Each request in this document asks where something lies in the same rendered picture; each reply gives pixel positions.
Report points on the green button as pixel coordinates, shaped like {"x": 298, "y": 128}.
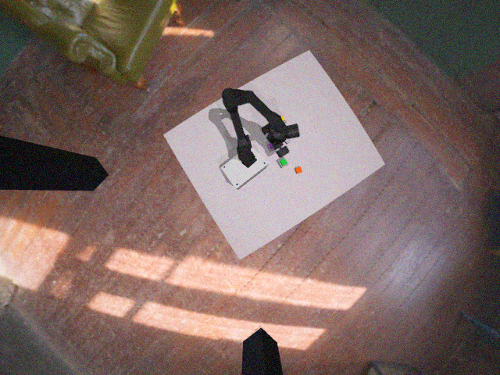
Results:
{"x": 283, "y": 162}

